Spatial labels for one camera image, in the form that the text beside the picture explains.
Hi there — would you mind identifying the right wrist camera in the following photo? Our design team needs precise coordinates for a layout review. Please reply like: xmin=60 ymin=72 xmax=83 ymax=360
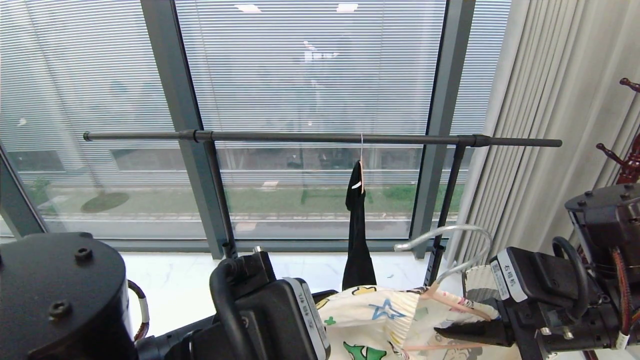
xmin=489 ymin=246 xmax=593 ymax=321

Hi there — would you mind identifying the cream printed garment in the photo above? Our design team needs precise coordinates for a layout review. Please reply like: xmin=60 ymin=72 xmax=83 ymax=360
xmin=316 ymin=285 xmax=523 ymax=360

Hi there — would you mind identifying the dark red wooden coat stand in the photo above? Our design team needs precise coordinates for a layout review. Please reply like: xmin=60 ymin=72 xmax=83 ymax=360
xmin=596 ymin=77 xmax=640 ymax=186

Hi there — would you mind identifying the black clothes rack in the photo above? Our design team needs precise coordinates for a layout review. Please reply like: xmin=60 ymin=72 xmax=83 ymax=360
xmin=82 ymin=131 xmax=563 ymax=286

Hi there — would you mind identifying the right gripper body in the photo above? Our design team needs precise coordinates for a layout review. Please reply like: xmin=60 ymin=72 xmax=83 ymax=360
xmin=500 ymin=300 xmax=626 ymax=360

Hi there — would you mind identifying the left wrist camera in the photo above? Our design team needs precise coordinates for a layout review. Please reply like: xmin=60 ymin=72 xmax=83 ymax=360
xmin=217 ymin=251 xmax=332 ymax=360

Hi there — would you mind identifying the window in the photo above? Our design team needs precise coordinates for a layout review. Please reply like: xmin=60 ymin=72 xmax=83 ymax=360
xmin=0 ymin=0 xmax=513 ymax=258

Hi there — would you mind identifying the white laundry basket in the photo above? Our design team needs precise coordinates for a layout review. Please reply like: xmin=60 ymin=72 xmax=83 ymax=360
xmin=460 ymin=264 xmax=501 ymax=303

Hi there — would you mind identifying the black t-shirt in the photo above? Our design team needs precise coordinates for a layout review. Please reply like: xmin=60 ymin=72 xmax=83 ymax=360
xmin=342 ymin=161 xmax=377 ymax=291

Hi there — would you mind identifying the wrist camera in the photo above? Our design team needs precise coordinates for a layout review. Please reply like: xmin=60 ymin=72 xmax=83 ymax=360
xmin=489 ymin=246 xmax=593 ymax=321
xmin=217 ymin=251 xmax=332 ymax=360

